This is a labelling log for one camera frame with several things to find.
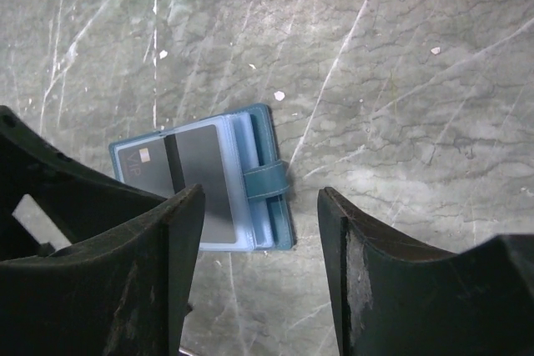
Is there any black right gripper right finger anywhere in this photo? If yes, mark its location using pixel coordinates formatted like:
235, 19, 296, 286
317, 187, 533, 355

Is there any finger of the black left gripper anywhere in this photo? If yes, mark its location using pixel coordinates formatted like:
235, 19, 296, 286
0, 105, 168, 257

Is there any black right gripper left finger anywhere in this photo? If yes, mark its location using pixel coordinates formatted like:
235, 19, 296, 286
1, 185, 205, 355

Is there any blue card holder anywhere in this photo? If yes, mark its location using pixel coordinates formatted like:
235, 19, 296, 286
109, 103, 295, 252

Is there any grey striped card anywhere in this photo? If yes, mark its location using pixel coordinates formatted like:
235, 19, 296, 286
164, 124, 237, 250

